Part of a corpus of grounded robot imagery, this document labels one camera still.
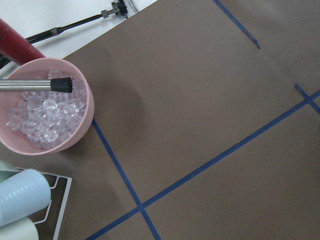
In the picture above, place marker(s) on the black tripod rod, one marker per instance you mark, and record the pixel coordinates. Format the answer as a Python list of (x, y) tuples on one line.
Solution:
[(31, 17)]

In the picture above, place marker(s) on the light blue cup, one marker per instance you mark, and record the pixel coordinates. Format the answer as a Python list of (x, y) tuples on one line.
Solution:
[(23, 194)]

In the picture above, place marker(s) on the pink bowl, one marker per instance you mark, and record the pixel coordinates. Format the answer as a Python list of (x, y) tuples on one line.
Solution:
[(34, 123)]

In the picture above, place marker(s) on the white wire cup rack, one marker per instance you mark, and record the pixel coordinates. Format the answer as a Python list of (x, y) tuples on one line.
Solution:
[(48, 221)]

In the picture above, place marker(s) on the metal muddler stick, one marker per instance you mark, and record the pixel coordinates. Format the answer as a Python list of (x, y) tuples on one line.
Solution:
[(63, 85)]

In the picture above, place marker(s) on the red bottle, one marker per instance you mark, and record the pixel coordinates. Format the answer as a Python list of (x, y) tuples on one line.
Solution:
[(15, 47)]

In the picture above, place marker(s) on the white cup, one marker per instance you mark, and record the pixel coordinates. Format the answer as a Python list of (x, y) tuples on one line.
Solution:
[(23, 229)]

